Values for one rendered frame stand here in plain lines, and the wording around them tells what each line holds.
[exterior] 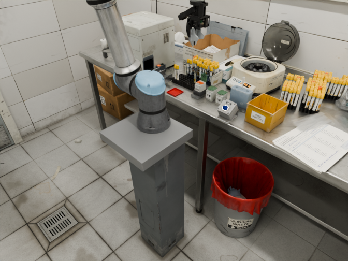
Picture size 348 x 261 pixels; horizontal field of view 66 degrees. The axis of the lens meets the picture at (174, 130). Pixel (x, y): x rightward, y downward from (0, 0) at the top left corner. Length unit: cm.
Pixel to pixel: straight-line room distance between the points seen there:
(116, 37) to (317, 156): 90
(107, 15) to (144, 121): 42
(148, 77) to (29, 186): 162
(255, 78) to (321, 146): 49
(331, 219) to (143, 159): 121
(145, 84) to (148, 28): 62
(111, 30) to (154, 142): 45
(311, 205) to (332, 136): 65
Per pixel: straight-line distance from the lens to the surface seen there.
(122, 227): 196
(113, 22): 106
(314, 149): 122
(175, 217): 162
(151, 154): 104
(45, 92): 290
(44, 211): 222
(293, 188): 191
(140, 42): 160
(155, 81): 106
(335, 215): 188
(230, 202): 157
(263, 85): 150
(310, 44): 173
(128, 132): 116
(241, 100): 137
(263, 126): 126
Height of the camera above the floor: 162
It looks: 38 degrees down
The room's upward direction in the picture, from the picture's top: 1 degrees counter-clockwise
